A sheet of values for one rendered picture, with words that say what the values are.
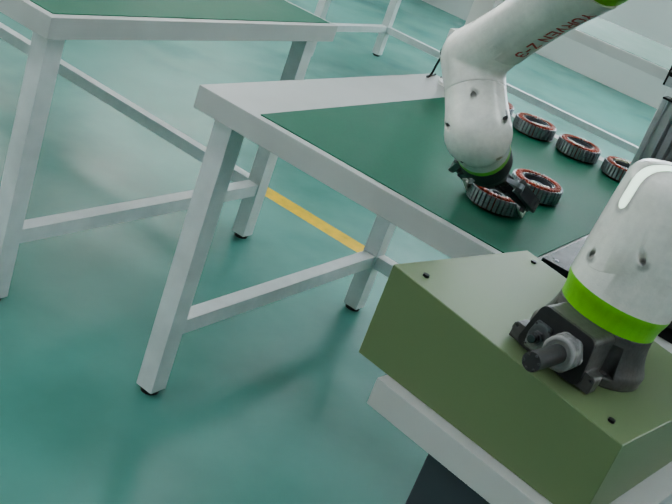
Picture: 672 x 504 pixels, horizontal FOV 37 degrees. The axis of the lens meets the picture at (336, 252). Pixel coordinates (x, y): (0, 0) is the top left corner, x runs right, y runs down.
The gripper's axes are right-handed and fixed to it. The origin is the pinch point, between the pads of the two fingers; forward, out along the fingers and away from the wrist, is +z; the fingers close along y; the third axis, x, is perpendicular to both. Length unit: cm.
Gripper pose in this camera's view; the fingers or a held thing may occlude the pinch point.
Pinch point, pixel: (496, 194)
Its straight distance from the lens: 194.9
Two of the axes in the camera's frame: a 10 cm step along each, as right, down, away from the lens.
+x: -5.1, 8.6, -0.9
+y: -8.3, -4.6, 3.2
